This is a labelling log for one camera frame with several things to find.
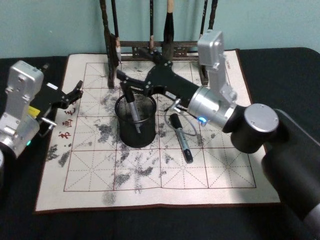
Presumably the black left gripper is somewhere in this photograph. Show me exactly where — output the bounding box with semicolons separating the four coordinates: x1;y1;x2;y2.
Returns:
27;79;85;121

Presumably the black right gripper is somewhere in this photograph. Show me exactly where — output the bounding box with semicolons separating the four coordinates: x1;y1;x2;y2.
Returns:
116;46;204;111

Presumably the dark wooden brush rack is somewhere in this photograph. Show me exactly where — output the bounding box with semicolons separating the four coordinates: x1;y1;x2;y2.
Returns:
99;0;219;89

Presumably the black and grey marker pen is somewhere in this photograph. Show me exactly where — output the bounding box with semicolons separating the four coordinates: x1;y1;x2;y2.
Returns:
169;113;195;165
120;83;143;135

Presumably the slim dark calligraphy brush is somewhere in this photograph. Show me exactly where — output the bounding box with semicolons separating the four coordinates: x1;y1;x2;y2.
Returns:
149;0;156;55

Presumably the thick black calligraphy brush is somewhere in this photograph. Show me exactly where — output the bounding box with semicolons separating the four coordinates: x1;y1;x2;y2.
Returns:
162;0;176;61

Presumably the thin black calligraphy brush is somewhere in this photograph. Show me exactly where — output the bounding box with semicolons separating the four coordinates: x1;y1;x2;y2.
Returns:
110;0;123;68

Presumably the black mesh pen holder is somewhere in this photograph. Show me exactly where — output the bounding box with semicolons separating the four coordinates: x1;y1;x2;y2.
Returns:
114;94;158;148

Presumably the dark brown calligraphy brush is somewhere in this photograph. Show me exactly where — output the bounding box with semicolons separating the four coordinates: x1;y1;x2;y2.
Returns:
199;0;209;40

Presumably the beige calligraphy mat red grid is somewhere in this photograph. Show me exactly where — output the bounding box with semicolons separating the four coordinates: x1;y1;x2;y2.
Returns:
33;48;281;216

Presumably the black table cloth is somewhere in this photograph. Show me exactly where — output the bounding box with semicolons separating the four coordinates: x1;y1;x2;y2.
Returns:
0;46;320;240

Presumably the grey right gripper cable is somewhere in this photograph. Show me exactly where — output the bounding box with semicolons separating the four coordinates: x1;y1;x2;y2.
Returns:
163;98;201;137

